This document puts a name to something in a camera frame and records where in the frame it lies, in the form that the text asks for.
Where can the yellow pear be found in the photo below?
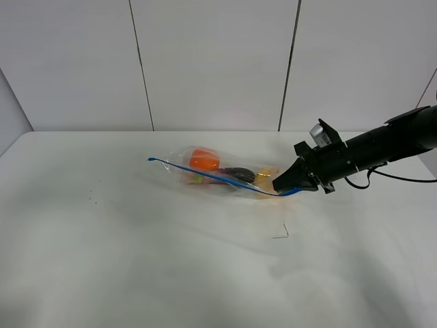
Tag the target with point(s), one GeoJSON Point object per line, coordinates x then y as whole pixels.
{"type": "Point", "coordinates": [264, 178]}

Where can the orange fruit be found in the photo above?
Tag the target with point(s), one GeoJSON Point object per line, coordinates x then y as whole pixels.
{"type": "Point", "coordinates": [204, 159]}

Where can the purple eggplant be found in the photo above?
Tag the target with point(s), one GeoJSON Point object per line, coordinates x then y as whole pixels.
{"type": "Point", "coordinates": [238, 173]}

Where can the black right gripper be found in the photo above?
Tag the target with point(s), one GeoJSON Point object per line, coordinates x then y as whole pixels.
{"type": "Point", "coordinates": [317, 167]}

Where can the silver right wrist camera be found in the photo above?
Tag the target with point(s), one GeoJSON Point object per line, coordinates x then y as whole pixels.
{"type": "Point", "coordinates": [320, 136]}

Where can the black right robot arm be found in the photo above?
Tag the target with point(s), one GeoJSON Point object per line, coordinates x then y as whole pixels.
{"type": "Point", "coordinates": [409, 134]}

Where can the clear zip bag blue zipper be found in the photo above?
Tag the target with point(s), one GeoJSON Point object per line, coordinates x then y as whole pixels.
{"type": "Point", "coordinates": [176, 165]}

